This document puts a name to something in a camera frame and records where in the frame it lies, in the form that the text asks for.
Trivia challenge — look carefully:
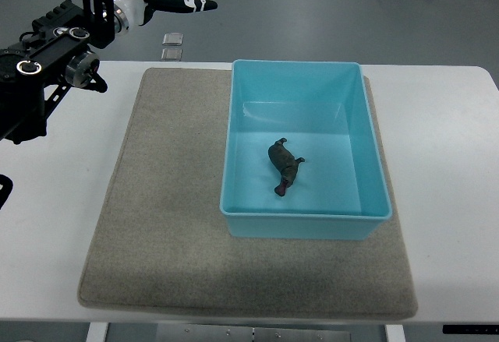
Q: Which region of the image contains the brown toy hippo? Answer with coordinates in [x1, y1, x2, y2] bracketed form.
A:
[267, 138, 305, 197]

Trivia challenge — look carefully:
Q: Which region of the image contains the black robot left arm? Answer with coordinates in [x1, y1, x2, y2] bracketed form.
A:
[1, 0, 116, 144]

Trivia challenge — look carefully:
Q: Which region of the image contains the blue plastic box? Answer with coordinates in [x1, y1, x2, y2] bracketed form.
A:
[220, 60, 393, 240]

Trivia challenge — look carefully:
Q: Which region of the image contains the upper floor outlet plate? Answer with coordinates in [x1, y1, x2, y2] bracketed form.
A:
[162, 33, 183, 46]

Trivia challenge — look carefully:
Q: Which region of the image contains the floor outlet plate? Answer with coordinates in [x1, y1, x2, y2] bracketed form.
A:
[162, 33, 183, 46]
[161, 48, 182, 62]

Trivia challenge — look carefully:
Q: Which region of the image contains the lower floor outlet plate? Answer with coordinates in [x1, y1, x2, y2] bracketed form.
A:
[161, 48, 182, 62]

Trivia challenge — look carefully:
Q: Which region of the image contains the beige felt mat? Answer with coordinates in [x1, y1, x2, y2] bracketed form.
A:
[77, 68, 417, 319]

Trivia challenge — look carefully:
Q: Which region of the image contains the black table control panel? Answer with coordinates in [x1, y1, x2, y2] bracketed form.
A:
[442, 324, 499, 335]

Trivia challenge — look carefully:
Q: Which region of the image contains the metal table frame bracket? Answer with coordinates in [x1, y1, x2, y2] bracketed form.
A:
[155, 324, 352, 342]

